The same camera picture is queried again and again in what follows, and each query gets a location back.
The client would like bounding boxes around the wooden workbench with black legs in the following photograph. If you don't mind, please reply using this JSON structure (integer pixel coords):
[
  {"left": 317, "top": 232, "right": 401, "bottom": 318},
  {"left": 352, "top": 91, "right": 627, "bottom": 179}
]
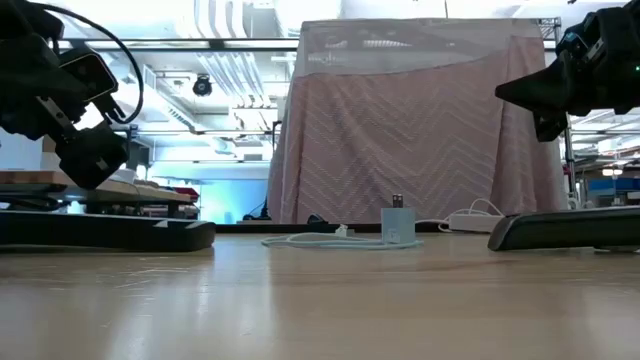
[{"left": 0, "top": 169, "right": 195, "bottom": 219}]

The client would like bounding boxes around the cardboard box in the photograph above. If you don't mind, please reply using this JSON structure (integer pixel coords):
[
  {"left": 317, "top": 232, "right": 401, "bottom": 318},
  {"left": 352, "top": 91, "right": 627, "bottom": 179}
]
[{"left": 40, "top": 134, "right": 64, "bottom": 174}]

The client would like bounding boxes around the black USB power strip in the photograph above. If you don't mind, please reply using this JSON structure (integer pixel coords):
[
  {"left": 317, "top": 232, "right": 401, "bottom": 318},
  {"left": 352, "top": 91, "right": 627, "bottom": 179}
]
[{"left": 0, "top": 208, "right": 217, "bottom": 253}]

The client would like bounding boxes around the white power strip cord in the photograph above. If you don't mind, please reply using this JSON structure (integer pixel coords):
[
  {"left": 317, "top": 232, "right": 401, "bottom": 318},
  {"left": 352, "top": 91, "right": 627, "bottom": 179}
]
[{"left": 413, "top": 217, "right": 451, "bottom": 234}]

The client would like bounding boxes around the white USB cable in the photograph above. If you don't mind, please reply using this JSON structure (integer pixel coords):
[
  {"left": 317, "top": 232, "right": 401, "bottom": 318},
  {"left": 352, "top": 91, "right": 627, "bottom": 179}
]
[{"left": 449, "top": 197, "right": 505, "bottom": 217}]

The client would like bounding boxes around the red tray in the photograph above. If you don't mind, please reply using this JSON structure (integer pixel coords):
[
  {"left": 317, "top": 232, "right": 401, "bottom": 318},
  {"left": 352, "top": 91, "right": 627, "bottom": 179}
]
[{"left": 164, "top": 186, "right": 201, "bottom": 202}]

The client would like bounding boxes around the black aluminium table frame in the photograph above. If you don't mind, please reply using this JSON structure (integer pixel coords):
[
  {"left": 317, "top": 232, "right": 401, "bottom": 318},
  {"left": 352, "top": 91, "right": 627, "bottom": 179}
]
[{"left": 214, "top": 222, "right": 494, "bottom": 234}]

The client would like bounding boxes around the black left camera cable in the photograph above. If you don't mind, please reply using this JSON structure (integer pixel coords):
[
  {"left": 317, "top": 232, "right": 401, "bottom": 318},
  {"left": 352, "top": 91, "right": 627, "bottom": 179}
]
[{"left": 29, "top": 2, "right": 146, "bottom": 126}]

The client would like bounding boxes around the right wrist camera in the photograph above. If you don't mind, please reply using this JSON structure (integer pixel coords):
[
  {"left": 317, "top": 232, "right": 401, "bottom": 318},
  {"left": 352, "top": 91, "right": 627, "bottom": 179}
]
[{"left": 555, "top": 13, "right": 600, "bottom": 62}]

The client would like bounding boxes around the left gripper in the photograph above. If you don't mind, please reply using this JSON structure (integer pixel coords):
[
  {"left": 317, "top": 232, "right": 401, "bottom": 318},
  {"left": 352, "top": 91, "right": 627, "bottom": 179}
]
[{"left": 0, "top": 0, "right": 131, "bottom": 191}]

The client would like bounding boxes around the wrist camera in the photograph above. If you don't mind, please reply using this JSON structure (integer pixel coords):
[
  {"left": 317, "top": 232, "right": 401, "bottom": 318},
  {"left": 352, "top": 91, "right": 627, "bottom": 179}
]
[
  {"left": 58, "top": 47, "right": 126, "bottom": 124},
  {"left": 555, "top": 13, "right": 600, "bottom": 62}
]

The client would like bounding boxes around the pink chevron blanket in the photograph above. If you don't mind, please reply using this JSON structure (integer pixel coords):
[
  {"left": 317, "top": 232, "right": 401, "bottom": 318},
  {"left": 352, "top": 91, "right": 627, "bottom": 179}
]
[{"left": 267, "top": 17, "right": 569, "bottom": 225}]

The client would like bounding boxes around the light blue USB cable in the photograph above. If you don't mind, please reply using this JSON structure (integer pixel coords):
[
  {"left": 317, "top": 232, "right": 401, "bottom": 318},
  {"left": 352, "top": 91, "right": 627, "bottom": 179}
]
[{"left": 259, "top": 224, "right": 425, "bottom": 251}]

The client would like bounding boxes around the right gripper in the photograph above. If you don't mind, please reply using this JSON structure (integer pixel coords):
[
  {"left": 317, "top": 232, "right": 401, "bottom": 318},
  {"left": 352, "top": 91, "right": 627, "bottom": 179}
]
[{"left": 494, "top": 0, "right": 640, "bottom": 144}]

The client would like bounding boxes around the light blue wall charger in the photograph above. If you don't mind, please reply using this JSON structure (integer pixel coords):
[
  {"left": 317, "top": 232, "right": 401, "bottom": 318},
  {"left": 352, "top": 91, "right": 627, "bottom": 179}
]
[{"left": 380, "top": 193, "right": 417, "bottom": 245}]

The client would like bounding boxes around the black ceiling spotlight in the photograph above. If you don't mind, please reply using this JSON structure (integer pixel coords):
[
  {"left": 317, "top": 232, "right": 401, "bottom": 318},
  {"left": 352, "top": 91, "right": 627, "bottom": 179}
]
[{"left": 192, "top": 73, "right": 214, "bottom": 98}]

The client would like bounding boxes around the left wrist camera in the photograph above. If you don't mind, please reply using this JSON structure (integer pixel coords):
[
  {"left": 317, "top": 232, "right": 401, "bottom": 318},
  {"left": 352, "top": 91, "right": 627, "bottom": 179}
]
[{"left": 58, "top": 47, "right": 126, "bottom": 124}]

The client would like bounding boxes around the white power strip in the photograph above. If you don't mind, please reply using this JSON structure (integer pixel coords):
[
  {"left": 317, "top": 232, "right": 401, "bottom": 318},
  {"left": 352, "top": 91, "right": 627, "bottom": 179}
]
[{"left": 447, "top": 212, "right": 505, "bottom": 234}]

